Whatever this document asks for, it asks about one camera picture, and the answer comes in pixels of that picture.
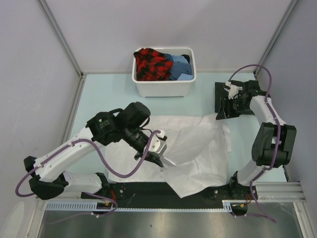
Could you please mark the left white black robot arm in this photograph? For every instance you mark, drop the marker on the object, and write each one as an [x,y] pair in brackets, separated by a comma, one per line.
[48,175]

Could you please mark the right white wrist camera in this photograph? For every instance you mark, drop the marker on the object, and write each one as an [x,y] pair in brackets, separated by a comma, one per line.
[233,90]

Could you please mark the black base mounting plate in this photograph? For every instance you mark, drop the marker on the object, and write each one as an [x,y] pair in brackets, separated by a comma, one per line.
[150,201]

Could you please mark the red black plaid shirt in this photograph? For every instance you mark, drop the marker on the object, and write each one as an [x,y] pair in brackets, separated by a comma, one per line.
[152,65]

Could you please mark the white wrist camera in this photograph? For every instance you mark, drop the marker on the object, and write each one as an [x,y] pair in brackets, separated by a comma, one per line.
[158,143]
[233,90]

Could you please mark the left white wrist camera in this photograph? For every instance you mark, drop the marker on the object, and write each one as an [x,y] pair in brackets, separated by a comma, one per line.
[158,143]

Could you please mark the white slotted cable duct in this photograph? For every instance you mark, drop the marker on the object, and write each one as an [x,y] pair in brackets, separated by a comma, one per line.
[95,206]

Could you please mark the white long sleeve shirt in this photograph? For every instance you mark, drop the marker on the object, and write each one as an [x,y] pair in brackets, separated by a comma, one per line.
[196,156]

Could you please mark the blue patterned shirt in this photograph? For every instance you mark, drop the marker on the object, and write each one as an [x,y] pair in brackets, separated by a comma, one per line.
[181,69]

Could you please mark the white plastic bin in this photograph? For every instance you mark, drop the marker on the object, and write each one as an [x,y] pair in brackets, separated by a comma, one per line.
[167,88]

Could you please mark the folded black striped shirt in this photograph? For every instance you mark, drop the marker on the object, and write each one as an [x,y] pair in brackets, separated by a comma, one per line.
[251,89]

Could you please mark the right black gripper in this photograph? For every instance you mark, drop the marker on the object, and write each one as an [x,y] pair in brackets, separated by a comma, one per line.
[226,102]

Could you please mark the left aluminium corner post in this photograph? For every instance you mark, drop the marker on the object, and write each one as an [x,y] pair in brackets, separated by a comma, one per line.
[48,14]

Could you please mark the aluminium corner post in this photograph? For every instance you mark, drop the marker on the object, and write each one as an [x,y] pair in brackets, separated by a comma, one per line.
[48,14]
[279,30]

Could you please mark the right aluminium corner post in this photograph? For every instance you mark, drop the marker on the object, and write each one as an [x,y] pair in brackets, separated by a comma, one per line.
[279,30]

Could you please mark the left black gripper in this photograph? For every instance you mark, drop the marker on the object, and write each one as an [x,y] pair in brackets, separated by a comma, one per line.
[154,159]

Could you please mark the aluminium front rail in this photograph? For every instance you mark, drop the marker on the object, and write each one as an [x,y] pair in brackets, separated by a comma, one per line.
[263,191]

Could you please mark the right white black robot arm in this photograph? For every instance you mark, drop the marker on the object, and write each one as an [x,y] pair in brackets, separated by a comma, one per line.
[273,145]

